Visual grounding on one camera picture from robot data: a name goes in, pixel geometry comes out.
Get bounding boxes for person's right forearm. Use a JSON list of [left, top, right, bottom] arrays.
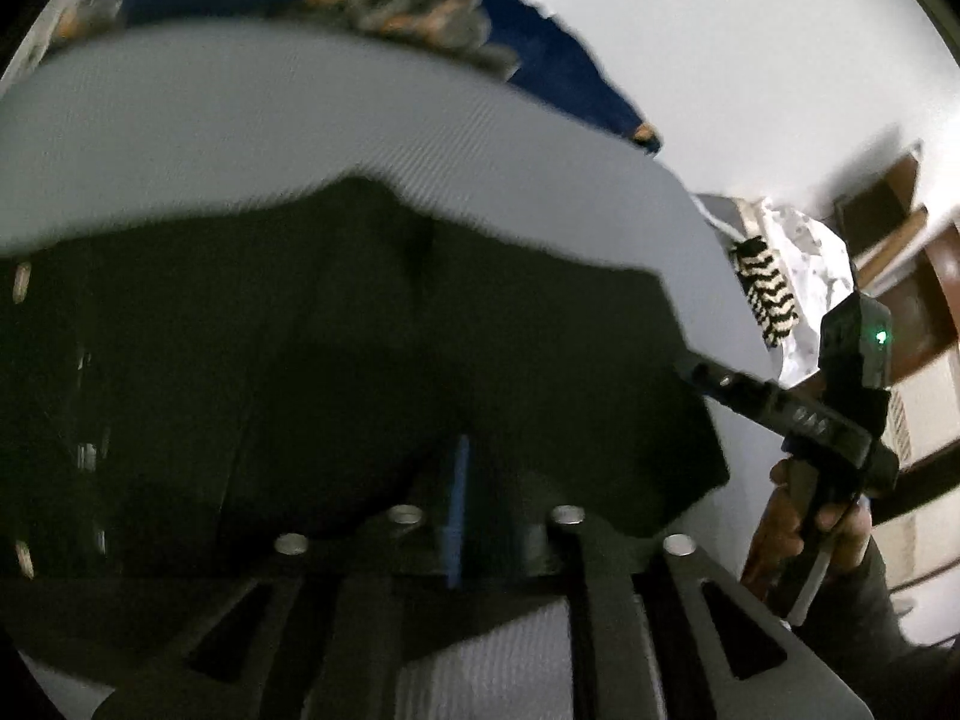
[[787, 536, 960, 720]]

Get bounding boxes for white ribbed panel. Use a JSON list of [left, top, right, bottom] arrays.
[[889, 356, 960, 593]]

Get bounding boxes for black and white striped knit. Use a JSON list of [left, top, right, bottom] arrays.
[[729, 236, 800, 350]]

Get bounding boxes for grey bed sheet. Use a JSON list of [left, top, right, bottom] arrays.
[[694, 191, 758, 248]]

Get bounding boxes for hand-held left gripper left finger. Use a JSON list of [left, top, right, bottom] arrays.
[[94, 431, 472, 720]]

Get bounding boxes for white dotted cloth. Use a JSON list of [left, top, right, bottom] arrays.
[[754, 195, 860, 391]]

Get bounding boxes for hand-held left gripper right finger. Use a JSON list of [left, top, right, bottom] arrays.
[[466, 457, 877, 720]]

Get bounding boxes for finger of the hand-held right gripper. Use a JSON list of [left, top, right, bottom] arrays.
[[673, 349, 875, 470]]

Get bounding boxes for dark wooden shelf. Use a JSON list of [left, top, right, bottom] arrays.
[[831, 142, 960, 395]]

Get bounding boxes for person's right hand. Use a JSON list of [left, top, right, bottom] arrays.
[[741, 457, 875, 620]]

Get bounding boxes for blue floral blanket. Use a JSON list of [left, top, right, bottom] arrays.
[[45, 0, 665, 158]]

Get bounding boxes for black pants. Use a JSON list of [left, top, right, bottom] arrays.
[[0, 172, 732, 597]]

